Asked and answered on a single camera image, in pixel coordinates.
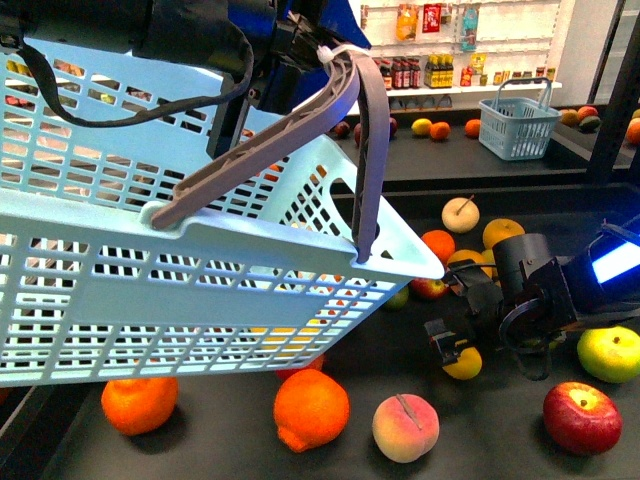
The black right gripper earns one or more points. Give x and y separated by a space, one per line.
519 300

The light blue shopping basket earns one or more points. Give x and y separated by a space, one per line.
124 254

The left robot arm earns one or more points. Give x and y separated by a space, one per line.
248 40

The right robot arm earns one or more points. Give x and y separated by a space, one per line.
603 284

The red yellow apple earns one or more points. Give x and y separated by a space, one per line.
428 289

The green lime lower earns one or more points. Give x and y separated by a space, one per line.
398 300

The small orange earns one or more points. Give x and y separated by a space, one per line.
441 243

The golden yellow apple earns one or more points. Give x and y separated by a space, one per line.
500 229

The cream pear with stem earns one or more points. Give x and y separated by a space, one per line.
460 215

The pink peach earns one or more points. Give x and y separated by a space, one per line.
405 427

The green apple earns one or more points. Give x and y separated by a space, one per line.
610 354

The red apple front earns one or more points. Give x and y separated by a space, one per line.
581 419

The orange tangerine front right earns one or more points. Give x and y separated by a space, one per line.
310 410

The orange tangerine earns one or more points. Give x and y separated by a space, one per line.
310 410
139 406

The red pomegranate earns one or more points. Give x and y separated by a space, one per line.
316 364

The small blue basket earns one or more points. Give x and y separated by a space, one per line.
518 128

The orange tangerine front left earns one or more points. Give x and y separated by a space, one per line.
139 406

